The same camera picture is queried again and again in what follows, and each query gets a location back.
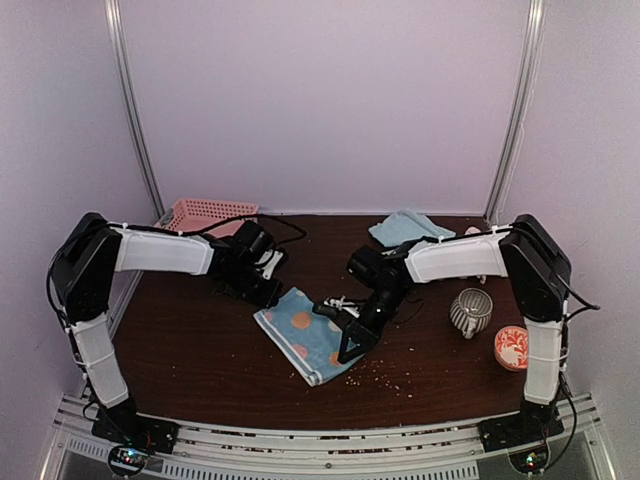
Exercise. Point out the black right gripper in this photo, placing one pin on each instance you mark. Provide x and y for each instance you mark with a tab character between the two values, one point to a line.
367	336

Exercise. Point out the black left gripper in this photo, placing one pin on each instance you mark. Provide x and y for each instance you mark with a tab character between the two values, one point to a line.
267	299

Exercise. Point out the blue polka dot striped towel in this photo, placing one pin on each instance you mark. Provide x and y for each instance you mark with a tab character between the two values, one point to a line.
309	342

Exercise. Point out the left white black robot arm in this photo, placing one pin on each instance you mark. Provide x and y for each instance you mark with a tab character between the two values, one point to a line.
80	279

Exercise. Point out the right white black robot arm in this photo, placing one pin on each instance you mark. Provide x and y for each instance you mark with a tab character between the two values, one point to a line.
522	252

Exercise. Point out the pink perforated plastic basket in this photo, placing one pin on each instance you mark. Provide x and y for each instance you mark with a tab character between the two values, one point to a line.
191	214

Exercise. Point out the grey striped ceramic mug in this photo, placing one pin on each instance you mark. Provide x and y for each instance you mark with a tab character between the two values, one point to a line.
471	312

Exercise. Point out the light blue terry towel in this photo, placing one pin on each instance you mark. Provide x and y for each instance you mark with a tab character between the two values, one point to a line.
406	225

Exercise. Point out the orange patterned ceramic bowl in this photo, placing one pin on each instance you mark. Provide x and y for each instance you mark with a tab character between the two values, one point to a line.
511	348

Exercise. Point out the pink cloth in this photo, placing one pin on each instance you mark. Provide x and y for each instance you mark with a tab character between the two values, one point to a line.
472	231

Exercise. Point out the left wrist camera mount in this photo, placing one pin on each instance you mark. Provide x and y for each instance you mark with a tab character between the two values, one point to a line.
270	262

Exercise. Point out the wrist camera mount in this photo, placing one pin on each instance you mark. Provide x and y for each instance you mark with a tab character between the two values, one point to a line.
270	262
334	307

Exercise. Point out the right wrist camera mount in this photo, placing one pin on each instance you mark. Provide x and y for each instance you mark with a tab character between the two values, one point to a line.
334	307

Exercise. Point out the front aluminium rail base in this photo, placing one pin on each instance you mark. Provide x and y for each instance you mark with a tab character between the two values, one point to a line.
451	450

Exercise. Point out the left aluminium frame post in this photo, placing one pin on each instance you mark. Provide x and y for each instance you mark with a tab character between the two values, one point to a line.
118	41

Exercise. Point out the aluminium frame post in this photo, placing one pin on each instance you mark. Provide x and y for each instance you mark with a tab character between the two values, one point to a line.
118	41
524	90

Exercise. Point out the right aluminium frame post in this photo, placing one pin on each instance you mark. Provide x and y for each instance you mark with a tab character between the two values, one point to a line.
524	90

